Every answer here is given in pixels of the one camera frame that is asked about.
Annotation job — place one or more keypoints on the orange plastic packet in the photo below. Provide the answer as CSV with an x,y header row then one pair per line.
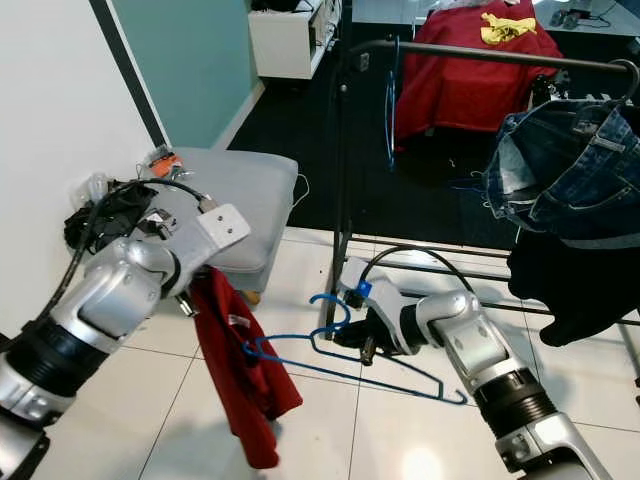
x,y
163,162

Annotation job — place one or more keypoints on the black clothes hanger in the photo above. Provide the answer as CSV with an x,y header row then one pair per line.
x,y
628,72

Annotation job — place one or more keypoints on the blue denim garment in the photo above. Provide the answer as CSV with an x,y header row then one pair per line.
x,y
570,175

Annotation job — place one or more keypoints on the grey power strip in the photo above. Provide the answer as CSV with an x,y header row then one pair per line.
x,y
568,18

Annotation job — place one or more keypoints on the grey cushioned ottoman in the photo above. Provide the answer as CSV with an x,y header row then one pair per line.
x,y
250,185

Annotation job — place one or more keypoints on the black backpack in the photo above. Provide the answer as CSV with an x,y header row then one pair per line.
x,y
275,5

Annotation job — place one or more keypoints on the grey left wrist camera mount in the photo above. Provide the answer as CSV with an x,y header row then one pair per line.
x,y
225,228

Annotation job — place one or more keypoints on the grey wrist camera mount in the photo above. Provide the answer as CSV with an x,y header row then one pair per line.
x,y
225,228
355,275

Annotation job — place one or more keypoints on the small silver packet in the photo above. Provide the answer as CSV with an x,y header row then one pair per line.
x,y
157,222

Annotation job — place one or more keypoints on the blue plastic clothes hanger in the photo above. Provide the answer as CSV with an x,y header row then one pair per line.
x,y
328,298
470,185
390,110

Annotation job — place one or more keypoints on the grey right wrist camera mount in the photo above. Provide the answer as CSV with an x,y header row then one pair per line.
x,y
355,275

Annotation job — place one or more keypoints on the black hanging garment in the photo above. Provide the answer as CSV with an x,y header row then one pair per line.
x,y
575,290

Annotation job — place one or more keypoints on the white low cabinet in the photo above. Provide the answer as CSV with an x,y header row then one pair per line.
x,y
282,45

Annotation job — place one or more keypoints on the clear plastic packet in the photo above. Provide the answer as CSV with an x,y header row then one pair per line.
x,y
100,188

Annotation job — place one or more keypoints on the crumpled clear plastic bag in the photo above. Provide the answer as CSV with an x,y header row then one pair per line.
x,y
470,4

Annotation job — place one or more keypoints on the black wall trim strip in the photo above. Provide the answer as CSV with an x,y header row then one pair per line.
x,y
128,80

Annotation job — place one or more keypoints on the red fleece garment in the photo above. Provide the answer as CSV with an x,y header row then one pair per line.
x,y
240,380

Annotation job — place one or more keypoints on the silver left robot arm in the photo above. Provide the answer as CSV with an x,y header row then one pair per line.
x,y
100,310

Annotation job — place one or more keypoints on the red cover with yellow print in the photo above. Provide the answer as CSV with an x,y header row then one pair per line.
x,y
460,90

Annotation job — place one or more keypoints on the black metal clothes rack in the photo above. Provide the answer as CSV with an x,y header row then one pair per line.
x,y
460,53

